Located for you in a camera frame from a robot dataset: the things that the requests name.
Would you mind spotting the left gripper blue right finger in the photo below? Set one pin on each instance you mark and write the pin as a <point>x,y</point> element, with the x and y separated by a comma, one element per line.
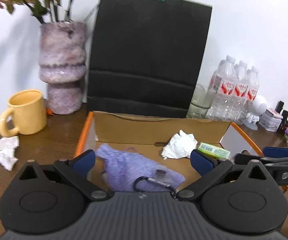
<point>202,163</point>

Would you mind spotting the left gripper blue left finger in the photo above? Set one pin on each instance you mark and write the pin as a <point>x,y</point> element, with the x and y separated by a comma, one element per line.
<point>83,163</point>

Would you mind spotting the green gum pack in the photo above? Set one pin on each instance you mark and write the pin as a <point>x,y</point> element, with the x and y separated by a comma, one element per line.
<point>214,151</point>

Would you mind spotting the purple knitted cloth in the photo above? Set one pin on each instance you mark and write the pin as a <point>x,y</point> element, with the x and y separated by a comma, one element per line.
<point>129,172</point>

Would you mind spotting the orange cardboard produce box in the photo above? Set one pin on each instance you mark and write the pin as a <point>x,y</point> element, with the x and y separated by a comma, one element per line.
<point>147,136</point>

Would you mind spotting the black lipstick tubes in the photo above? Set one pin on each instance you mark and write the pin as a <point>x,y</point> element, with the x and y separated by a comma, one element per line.
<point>284,113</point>

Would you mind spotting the white patterned tin box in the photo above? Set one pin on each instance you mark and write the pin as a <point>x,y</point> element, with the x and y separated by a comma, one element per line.
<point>270,120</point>

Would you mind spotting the clear glass cup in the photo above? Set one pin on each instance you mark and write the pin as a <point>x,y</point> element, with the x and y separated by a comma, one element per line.
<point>201,102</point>

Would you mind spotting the middle clear water bottle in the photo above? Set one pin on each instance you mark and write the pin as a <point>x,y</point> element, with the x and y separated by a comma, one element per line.
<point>240,89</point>

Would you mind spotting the clear water bottle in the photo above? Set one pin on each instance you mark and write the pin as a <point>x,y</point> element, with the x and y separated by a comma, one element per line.
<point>221,89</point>
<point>240,89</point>
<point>253,86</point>

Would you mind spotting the left clear water bottle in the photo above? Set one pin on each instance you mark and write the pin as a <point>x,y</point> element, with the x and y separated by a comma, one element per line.
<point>221,89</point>

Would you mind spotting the white round robot speaker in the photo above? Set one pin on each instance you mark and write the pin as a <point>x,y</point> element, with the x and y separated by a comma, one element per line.
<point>253,116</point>

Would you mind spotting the yellow ceramic mug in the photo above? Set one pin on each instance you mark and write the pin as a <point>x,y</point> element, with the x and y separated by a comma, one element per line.
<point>26,114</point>

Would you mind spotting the crumpled white paper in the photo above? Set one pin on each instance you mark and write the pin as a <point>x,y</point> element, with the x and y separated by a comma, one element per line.
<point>8,146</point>

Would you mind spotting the right clear water bottle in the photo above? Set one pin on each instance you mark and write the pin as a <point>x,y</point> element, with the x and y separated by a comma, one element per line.
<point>253,86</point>

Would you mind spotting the mottled purple ceramic vase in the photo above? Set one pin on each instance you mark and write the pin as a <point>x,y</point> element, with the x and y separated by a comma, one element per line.
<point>62,60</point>

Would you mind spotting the black paper gift bag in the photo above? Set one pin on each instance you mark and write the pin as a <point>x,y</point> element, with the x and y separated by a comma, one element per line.
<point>146,56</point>

